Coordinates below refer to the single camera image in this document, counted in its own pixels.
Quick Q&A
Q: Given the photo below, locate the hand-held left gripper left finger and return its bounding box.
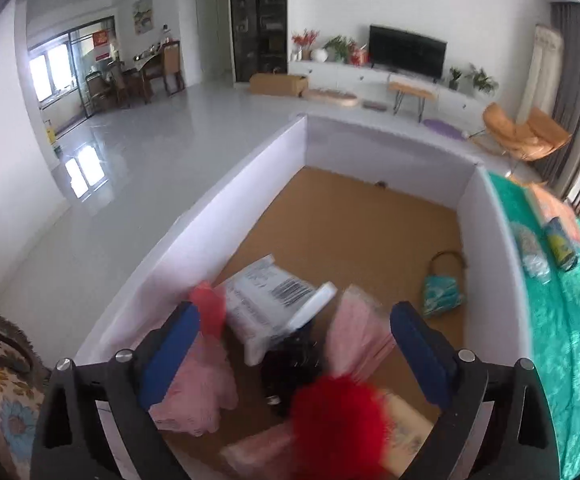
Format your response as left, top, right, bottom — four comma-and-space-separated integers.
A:
30, 301, 202, 480

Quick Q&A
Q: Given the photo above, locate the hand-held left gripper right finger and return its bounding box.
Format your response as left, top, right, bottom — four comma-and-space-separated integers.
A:
390, 301, 563, 480

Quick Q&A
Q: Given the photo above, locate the gold tissue packet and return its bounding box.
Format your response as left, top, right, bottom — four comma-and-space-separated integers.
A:
380, 392, 436, 478

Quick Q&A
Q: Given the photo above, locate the red fluffy pom-pom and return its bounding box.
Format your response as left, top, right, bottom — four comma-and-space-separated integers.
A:
290, 375, 391, 480

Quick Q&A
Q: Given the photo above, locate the white cardboard box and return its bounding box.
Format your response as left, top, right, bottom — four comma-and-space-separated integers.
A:
72, 114, 533, 480

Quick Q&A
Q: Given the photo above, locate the pink soft packet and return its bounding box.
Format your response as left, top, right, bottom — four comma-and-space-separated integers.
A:
220, 422, 301, 480

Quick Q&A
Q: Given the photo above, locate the pink fuzzy cloth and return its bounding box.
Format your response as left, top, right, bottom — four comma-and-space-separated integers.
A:
147, 330, 238, 436

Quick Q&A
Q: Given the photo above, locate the teal small handbag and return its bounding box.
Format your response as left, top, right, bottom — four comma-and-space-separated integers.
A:
422, 251, 467, 318

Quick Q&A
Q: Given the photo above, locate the red cloth pouch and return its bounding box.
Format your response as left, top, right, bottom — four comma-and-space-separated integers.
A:
190, 281, 228, 341

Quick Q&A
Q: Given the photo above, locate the pink towel in plastic wrap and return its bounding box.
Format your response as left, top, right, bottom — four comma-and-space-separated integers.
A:
325, 285, 396, 386

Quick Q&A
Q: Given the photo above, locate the white mailing bag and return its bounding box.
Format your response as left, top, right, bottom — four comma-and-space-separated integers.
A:
220, 254, 321, 366

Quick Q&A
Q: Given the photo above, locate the white flat packet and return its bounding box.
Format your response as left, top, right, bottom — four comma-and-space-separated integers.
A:
287, 282, 338, 333

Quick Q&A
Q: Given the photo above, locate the black knit item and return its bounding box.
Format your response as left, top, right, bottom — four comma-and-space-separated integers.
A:
260, 330, 328, 418

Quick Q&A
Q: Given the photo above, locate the green tablecloth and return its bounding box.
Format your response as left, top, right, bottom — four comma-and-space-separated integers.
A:
485, 170, 580, 480

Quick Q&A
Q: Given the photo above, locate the clear wrapped packet on cloth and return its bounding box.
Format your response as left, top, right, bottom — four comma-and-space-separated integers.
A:
511, 222, 552, 283

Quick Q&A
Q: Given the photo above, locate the floral fringed blanket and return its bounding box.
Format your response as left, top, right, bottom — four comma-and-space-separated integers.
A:
0, 302, 53, 480

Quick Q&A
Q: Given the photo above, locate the blue and yellow can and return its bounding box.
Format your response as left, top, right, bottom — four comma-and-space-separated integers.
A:
542, 215, 580, 273

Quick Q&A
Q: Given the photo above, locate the orange book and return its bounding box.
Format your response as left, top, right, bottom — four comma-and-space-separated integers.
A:
527, 182, 580, 248

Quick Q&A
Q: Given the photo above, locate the purple floor mat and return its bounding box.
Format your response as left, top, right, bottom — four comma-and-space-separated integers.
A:
422, 117, 466, 139

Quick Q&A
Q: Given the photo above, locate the orange lounge chair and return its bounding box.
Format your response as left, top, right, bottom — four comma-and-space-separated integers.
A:
482, 102, 573, 163

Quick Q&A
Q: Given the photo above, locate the wooden stool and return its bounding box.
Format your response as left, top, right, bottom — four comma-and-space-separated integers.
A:
387, 80, 438, 122

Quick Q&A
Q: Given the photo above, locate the leafy potted plant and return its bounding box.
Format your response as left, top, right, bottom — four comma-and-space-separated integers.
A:
465, 64, 500, 96

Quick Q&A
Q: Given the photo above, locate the white television console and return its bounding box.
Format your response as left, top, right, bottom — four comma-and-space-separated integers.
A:
288, 57, 491, 121

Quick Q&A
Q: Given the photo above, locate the brown cardboard carton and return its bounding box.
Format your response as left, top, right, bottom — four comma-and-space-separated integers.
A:
248, 72, 308, 97

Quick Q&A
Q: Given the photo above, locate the wooden dining chair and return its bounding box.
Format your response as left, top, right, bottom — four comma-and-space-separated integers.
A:
162, 40, 186, 96

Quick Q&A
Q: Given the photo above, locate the wooden dining table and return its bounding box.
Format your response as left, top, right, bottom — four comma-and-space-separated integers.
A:
120, 50, 168, 103

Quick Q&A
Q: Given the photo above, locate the glass sliding door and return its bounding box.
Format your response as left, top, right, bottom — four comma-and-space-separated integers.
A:
27, 16, 118, 122

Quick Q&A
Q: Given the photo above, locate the black television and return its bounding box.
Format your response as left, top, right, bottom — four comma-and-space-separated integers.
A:
368, 24, 447, 81

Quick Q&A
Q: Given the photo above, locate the standing air conditioner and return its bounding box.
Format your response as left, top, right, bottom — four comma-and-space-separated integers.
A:
517, 24, 563, 126

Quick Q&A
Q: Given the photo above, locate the grey curtain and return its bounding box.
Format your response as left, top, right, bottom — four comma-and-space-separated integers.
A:
550, 2, 580, 186

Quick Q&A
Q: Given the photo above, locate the green potted plant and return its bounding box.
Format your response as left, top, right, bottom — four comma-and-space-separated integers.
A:
322, 35, 357, 63

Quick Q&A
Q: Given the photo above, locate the red flower bouquet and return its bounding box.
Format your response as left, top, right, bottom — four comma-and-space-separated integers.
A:
291, 29, 321, 61

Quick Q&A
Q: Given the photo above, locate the dark glass cabinet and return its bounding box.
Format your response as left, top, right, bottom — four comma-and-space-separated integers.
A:
228, 0, 289, 83

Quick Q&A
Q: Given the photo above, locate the wall painting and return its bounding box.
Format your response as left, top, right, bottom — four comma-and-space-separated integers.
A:
132, 0, 153, 36

